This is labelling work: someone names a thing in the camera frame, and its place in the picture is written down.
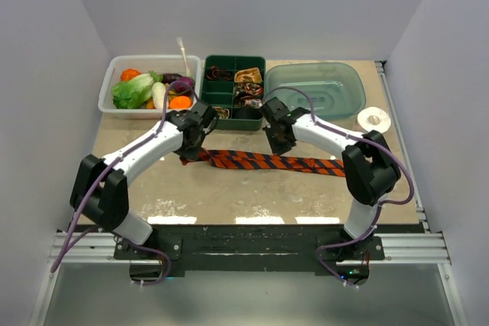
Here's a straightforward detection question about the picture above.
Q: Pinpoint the white radish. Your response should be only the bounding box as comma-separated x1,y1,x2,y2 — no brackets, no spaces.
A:
151,82,166,110

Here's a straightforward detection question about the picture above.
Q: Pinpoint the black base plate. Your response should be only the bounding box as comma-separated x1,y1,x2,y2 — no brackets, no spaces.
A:
110,221,386,279

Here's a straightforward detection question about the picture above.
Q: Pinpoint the dark patterned rolled tie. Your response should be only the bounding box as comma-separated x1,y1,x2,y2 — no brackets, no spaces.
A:
234,82,264,96

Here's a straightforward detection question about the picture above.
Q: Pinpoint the orange navy striped tie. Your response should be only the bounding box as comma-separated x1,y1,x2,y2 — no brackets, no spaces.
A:
180,148,345,178

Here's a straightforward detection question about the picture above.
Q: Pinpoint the white toilet paper roll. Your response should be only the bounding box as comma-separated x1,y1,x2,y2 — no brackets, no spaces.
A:
355,107,391,134

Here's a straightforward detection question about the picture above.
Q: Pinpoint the green lettuce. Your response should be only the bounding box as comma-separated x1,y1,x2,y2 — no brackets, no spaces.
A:
112,71,163,109

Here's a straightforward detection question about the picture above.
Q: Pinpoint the aluminium frame rail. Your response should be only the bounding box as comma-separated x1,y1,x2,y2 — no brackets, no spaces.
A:
49,60,469,326

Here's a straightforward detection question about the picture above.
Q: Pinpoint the brown swirl rolled tie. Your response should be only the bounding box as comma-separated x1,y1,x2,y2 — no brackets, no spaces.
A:
214,106,231,119

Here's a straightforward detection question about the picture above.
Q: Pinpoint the teal plastic tub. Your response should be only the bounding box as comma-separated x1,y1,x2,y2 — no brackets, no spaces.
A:
264,62,366,121

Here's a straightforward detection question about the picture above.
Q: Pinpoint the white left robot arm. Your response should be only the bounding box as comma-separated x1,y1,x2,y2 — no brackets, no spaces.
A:
70,101,219,259

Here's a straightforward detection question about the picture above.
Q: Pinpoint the white plastic basket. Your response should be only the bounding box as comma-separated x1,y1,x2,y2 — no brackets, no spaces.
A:
98,55,186,120

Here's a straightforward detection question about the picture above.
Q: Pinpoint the green compartment box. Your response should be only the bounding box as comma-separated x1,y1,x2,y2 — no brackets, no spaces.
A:
201,55,266,131

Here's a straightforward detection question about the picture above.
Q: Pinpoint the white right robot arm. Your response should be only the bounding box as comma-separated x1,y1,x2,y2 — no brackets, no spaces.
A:
259,98,401,260

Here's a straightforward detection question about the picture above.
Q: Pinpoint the white scallion stalk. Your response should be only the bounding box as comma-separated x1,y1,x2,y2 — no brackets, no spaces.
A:
176,37,192,77

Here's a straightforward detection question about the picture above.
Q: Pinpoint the orange carrot slice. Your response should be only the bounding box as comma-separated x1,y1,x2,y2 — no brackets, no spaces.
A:
169,95,193,109

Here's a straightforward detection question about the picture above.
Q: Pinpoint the dark eggplant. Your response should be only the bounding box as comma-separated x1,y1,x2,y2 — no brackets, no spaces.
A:
162,73,183,84

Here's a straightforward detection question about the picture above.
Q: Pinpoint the black orange rolled tie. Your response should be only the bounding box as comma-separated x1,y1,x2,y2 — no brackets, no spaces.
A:
206,66,234,81

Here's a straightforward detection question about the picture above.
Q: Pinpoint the tan rolled tie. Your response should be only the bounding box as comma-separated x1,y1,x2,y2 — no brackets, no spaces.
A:
234,67,263,84

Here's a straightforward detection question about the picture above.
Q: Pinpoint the purple onion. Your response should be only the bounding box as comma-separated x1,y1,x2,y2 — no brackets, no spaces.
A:
173,76,194,93

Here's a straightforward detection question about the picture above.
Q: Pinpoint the orange pumpkin toy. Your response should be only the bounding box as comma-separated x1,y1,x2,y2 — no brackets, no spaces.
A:
120,69,141,82

